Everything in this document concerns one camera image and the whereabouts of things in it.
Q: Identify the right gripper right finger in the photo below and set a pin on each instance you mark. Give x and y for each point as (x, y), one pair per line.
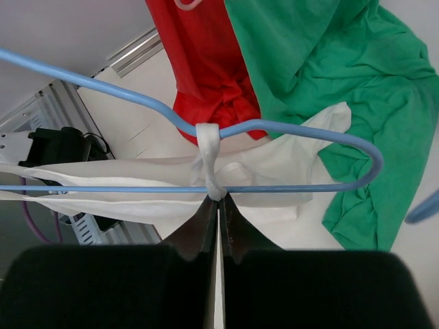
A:
(266, 286)

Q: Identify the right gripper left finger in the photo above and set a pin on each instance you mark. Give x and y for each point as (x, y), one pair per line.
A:
(166, 285)

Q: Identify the white tank top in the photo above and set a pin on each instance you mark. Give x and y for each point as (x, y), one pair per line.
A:
(129, 189)

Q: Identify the blue hanger with black top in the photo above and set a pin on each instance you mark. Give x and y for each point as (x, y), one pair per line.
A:
(426, 209)

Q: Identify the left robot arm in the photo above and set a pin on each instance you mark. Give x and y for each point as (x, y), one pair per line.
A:
(46, 147)

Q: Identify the red tank top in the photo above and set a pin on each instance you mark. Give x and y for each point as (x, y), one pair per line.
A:
(212, 82)

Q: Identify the pink hanger far left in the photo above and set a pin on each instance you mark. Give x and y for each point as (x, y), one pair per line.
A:
(187, 6)

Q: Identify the slotted cable duct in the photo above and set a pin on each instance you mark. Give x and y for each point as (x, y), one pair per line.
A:
(84, 227)

